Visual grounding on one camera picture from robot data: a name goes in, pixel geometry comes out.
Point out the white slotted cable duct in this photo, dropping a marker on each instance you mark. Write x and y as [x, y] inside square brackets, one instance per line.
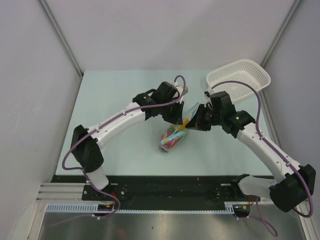
[103, 208]

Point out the white perforated plastic basket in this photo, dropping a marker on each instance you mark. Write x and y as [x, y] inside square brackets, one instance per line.
[232, 77]

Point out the green fake vegetable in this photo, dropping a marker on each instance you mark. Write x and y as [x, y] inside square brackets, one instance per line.
[172, 129]

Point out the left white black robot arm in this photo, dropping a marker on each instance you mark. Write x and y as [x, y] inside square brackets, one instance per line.
[87, 143]

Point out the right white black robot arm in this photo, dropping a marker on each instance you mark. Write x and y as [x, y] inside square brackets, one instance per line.
[292, 182]

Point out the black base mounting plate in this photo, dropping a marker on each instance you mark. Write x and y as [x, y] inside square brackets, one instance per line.
[178, 192]

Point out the clear zip top bag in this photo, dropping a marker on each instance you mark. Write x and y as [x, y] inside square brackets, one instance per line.
[176, 132]

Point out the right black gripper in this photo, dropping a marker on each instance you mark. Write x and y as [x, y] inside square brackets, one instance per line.
[197, 122]

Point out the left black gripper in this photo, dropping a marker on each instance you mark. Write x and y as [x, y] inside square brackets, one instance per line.
[176, 118]

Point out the yellow fake fruit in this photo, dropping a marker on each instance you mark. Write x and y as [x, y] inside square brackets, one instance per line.
[183, 126]

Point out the aluminium frame post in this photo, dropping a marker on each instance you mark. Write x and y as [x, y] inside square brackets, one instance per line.
[49, 15]
[296, 4]

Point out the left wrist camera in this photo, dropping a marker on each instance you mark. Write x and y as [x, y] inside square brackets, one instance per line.
[182, 89]

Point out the red fake tomato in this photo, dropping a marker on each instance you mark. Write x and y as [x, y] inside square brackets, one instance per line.
[168, 143]

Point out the right aluminium frame post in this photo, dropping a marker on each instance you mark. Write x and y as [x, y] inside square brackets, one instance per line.
[296, 4]

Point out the left aluminium frame post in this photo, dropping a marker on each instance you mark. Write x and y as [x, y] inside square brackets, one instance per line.
[49, 15]

